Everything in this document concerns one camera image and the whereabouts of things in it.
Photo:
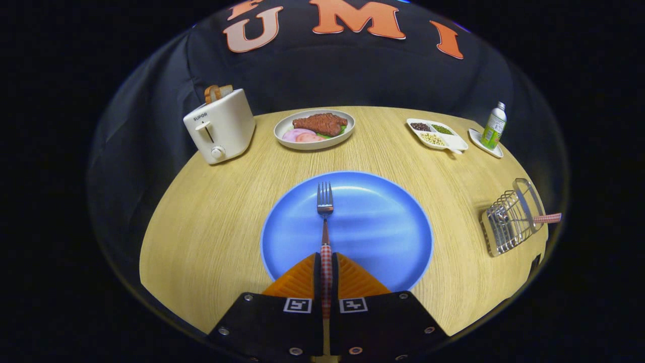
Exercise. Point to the brown steak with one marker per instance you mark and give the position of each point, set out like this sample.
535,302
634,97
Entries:
320,123

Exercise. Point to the silver bottle green label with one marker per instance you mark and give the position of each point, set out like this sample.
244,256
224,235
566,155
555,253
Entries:
493,128

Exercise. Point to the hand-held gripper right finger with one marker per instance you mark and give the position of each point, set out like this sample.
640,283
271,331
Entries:
334,282

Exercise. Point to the cream oval plate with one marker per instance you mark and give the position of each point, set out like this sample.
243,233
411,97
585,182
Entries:
284,140

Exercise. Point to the green lettuce leaf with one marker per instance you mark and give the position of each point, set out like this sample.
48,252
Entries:
342,130

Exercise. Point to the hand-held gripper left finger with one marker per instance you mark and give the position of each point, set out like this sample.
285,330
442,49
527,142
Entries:
316,282

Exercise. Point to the dark brown beans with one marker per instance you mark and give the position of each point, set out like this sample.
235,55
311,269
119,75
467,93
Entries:
420,127

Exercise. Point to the white toaster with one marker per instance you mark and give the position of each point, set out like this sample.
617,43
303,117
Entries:
227,131

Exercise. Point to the brown toast slice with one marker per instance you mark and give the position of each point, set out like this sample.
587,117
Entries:
215,93

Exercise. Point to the blue round plate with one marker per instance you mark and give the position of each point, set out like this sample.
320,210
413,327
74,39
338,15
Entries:
378,237

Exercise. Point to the white divided dish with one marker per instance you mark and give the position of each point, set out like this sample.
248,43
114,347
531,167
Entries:
457,142

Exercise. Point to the green mung beans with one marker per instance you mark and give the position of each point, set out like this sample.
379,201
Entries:
442,129

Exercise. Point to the pink ham slices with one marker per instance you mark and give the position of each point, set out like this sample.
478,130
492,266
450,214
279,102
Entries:
301,135

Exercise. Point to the white square coaster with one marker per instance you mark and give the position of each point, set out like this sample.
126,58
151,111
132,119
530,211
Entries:
477,137

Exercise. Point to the yellow soybeans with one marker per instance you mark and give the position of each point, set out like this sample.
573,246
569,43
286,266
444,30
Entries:
433,139

